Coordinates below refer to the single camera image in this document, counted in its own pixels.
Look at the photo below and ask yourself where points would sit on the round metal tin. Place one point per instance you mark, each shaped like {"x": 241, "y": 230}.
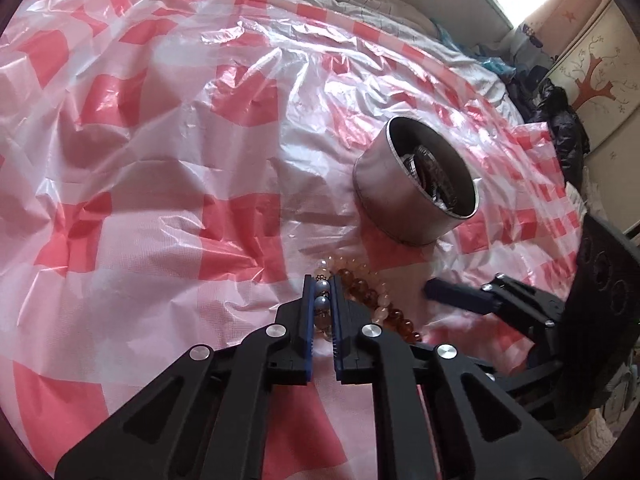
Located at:
{"x": 395, "y": 200}

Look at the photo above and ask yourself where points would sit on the wardrobe with tree print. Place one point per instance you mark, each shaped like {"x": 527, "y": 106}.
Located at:
{"x": 610, "y": 110}

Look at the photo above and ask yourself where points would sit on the white bedding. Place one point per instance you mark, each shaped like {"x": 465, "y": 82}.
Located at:
{"x": 400, "y": 15}

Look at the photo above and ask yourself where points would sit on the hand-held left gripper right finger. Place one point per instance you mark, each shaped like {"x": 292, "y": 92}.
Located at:
{"x": 338, "y": 310}

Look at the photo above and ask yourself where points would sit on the pink checkered plastic sheet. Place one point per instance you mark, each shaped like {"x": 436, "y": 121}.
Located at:
{"x": 165, "y": 200}

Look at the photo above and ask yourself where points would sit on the black jacket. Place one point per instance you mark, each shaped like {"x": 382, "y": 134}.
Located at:
{"x": 562, "y": 130}

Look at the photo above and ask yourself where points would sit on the dark clothes pile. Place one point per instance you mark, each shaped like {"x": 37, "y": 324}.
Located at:
{"x": 527, "y": 92}

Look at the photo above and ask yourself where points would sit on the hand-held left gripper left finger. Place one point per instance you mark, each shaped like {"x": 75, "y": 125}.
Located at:
{"x": 310, "y": 305}

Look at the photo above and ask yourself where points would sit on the blue plastic bag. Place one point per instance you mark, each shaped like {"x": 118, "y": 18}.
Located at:
{"x": 480, "y": 57}

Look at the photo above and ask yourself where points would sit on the pink star curtain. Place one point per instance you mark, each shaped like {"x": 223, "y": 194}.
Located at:
{"x": 565, "y": 15}

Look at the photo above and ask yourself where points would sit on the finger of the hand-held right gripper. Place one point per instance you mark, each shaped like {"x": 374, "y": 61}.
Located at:
{"x": 460, "y": 296}
{"x": 530, "y": 385}

